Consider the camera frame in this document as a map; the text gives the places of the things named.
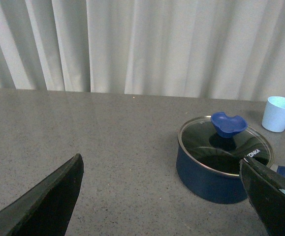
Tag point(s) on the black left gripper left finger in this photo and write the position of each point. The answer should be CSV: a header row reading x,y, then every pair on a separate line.
x,y
46,209

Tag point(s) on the white curtain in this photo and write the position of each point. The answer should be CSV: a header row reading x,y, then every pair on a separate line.
x,y
231,49

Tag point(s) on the light blue cup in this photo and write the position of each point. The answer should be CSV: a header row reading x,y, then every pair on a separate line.
x,y
274,114

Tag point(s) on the dark blue saucepan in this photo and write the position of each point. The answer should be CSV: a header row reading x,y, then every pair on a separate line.
x,y
211,186

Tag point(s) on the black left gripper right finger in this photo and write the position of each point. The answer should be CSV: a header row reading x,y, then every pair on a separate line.
x,y
265,188

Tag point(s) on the glass lid with blue knob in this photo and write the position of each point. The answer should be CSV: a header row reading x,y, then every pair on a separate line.
x,y
200,141

